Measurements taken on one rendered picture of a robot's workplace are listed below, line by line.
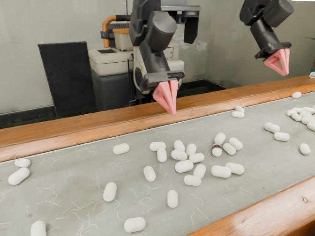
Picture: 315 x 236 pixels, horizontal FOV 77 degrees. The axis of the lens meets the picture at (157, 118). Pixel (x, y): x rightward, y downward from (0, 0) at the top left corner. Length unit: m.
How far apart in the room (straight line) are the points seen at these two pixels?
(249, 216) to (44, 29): 2.19
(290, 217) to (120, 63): 1.06
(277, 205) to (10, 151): 0.52
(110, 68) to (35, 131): 0.73
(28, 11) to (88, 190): 2.03
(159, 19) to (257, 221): 0.41
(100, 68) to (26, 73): 1.27
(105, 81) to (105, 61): 0.12
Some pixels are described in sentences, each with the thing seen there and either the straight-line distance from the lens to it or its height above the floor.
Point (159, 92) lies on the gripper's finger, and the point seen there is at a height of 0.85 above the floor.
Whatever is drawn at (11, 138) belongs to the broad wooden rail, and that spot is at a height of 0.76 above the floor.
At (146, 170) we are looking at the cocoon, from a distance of 0.39.
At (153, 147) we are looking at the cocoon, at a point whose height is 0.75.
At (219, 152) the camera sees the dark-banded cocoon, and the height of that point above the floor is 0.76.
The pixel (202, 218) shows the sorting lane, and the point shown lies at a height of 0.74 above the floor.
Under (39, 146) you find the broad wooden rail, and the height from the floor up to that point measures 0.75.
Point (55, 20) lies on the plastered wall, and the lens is 2.29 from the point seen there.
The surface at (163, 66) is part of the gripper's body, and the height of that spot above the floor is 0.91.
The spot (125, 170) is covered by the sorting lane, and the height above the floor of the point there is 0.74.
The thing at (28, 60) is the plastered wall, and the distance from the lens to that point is 2.33.
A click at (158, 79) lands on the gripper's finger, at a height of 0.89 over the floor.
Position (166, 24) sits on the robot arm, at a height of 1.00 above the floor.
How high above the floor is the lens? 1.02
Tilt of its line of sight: 28 degrees down
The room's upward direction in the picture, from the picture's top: straight up
